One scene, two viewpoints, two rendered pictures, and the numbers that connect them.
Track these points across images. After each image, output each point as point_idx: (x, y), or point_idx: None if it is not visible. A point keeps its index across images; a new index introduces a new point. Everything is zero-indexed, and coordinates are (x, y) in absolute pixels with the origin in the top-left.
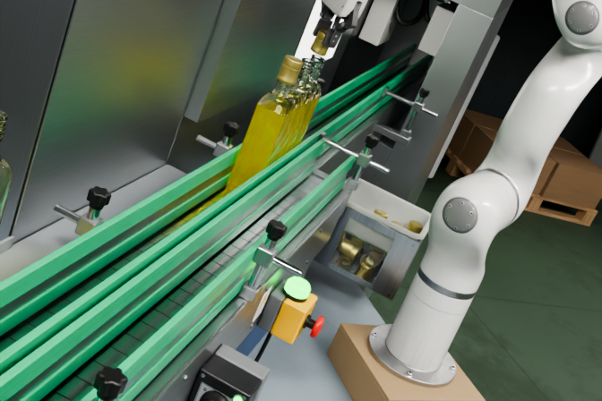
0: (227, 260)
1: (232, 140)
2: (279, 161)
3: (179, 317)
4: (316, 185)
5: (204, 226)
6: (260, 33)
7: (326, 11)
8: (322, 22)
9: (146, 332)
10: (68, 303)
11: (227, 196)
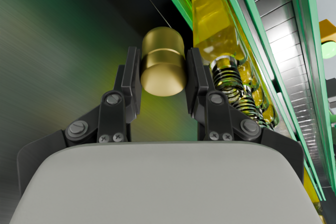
0: (294, 96)
1: None
2: (262, 63)
3: (333, 155)
4: None
5: (299, 134)
6: (157, 133)
7: (131, 138)
8: (139, 103)
9: (305, 131)
10: None
11: (285, 118)
